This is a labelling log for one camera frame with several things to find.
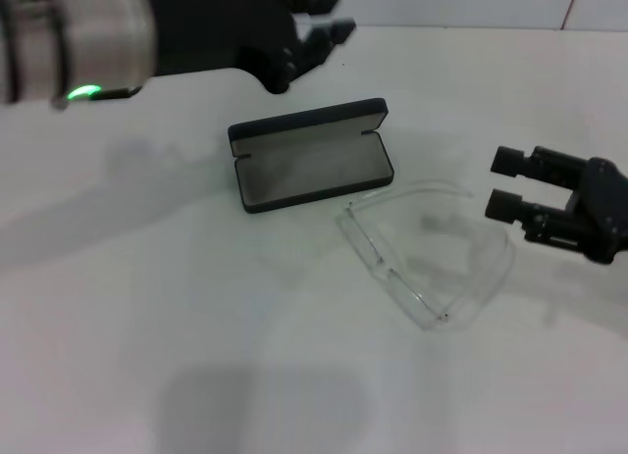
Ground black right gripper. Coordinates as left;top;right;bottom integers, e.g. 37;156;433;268
483;145;628;266

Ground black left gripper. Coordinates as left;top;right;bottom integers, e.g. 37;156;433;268
149;0;357;95

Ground black glasses case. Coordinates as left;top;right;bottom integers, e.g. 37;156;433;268
227;97;396;215

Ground clear white glasses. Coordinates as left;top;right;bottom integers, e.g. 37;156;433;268
336;177;519;333

